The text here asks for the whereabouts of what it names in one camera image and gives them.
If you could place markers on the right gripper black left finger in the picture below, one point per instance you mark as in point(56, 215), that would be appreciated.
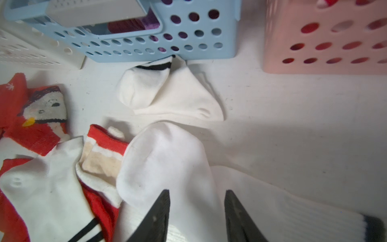
point(154, 226)

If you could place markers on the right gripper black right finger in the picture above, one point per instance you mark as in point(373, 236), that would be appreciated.
point(239, 225)

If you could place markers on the white sock with black stripes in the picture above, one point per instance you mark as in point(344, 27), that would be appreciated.
point(47, 195)

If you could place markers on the red snowflake sock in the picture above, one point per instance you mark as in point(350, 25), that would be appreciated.
point(35, 118)

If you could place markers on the purple striped sock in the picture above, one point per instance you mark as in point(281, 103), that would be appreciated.
point(148, 22)

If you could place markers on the blue plastic basket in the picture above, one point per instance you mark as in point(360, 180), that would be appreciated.
point(191, 29)

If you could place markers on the pink plastic basket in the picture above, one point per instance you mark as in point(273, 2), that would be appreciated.
point(326, 37)

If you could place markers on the white plastic basket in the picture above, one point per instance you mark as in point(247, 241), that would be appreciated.
point(26, 46)

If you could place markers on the red beige cuff sock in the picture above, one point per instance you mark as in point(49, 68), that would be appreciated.
point(101, 162)

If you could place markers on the plain red sock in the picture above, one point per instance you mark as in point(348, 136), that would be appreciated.
point(15, 230)

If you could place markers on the small white folded sock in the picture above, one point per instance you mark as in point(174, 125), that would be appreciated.
point(167, 87)

